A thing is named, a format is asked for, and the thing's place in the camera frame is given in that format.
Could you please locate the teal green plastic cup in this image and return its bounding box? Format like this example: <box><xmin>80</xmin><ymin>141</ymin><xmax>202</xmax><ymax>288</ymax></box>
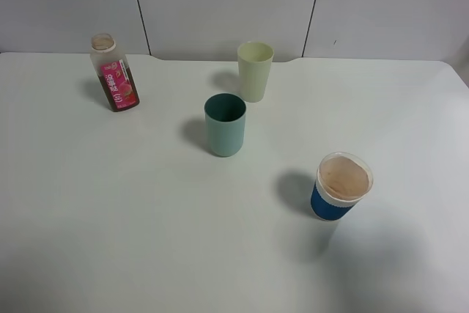
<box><xmin>204</xmin><ymin>93</ymin><xmax>246</xmax><ymax>157</ymax></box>

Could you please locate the pale yellow plastic cup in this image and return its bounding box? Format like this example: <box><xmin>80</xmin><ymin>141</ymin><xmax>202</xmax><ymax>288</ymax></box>
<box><xmin>237</xmin><ymin>42</ymin><xmax>274</xmax><ymax>103</ymax></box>

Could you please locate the pink label drink bottle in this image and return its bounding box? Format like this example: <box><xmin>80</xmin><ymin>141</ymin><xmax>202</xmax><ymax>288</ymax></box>
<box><xmin>90</xmin><ymin>33</ymin><xmax>140</xmax><ymax>112</ymax></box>

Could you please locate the blue sleeve paper cup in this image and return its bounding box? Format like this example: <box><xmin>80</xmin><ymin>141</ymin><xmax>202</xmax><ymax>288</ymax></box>
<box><xmin>311</xmin><ymin>152</ymin><xmax>374</xmax><ymax>221</ymax></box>

